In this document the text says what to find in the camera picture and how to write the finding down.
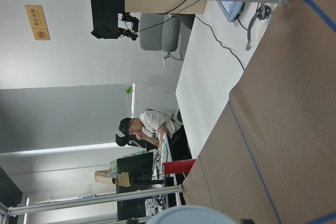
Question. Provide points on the teach pendant with red button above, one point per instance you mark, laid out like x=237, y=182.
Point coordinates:
x=231, y=9

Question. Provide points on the red cylinder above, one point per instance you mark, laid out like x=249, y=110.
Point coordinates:
x=177, y=167

